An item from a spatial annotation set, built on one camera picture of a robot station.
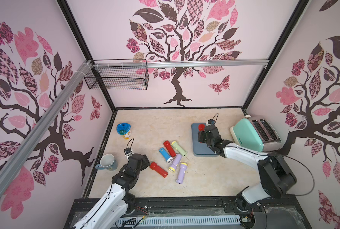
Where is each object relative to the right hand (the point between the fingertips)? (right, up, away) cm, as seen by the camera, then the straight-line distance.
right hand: (199, 132), depth 90 cm
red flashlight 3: (0, +3, -5) cm, 6 cm away
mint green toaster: (+32, 0, -9) cm, 34 cm away
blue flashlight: (-22, -15, +1) cm, 27 cm away
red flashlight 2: (-21, -9, +4) cm, 23 cm away
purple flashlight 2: (-13, -26, -9) cm, 30 cm away
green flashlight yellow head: (-15, -10, +4) cm, 19 cm away
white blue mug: (-57, -18, -6) cm, 60 cm away
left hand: (-37, -18, -6) cm, 41 cm away
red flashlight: (-28, -21, -5) cm, 36 cm away
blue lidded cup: (-51, +1, +4) cm, 51 cm away
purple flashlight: (-17, -21, -5) cm, 27 cm away
